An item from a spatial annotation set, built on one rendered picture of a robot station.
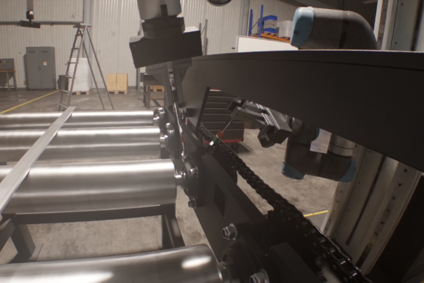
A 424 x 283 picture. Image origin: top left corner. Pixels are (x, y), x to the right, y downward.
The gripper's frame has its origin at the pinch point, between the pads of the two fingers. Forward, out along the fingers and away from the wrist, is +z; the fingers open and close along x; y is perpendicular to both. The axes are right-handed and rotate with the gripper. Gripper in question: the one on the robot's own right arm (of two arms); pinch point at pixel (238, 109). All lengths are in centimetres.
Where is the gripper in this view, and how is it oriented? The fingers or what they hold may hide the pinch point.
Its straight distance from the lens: 49.1
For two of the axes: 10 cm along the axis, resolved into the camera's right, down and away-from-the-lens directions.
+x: 2.5, 7.5, -6.2
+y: 4.7, -6.5, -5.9
